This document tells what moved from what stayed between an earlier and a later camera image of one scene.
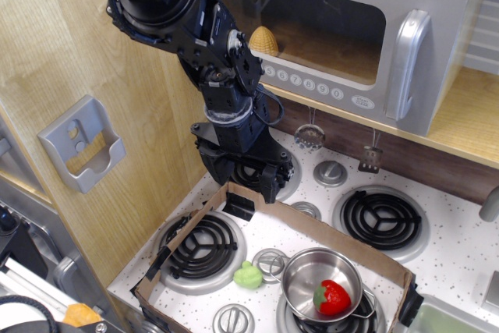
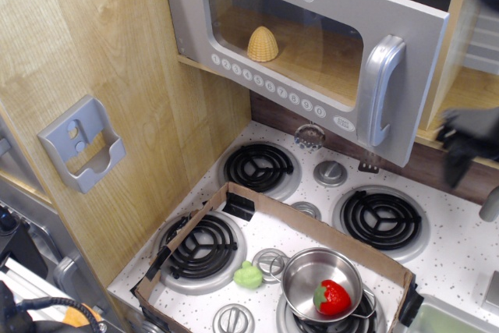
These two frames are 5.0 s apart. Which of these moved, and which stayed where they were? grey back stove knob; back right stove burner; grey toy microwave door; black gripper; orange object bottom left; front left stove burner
Moved: black gripper; grey toy microwave door
Stayed: back right stove burner; grey back stove knob; front left stove burner; orange object bottom left
